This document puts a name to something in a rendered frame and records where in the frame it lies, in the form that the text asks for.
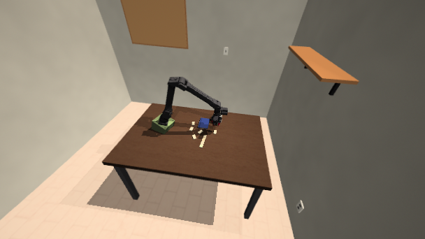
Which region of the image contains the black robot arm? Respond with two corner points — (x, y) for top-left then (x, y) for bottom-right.
(159, 77), (228, 126)

